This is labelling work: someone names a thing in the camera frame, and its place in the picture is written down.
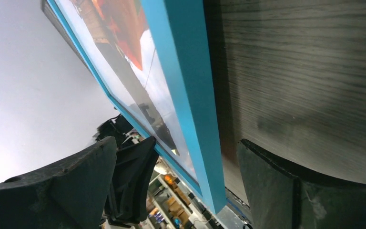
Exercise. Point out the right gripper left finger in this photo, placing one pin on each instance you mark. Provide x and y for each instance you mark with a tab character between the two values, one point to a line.
67	194

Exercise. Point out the hot air balloon photo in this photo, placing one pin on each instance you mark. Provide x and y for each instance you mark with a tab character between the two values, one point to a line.
116	38

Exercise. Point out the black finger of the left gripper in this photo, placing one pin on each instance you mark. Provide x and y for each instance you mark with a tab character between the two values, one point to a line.
126	201

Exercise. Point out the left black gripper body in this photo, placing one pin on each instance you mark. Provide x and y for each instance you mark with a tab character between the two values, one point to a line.
118	127

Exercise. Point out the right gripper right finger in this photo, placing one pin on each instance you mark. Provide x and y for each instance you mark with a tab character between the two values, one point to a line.
285	195

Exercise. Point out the blue picture frame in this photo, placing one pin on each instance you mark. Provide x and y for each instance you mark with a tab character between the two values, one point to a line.
179	34

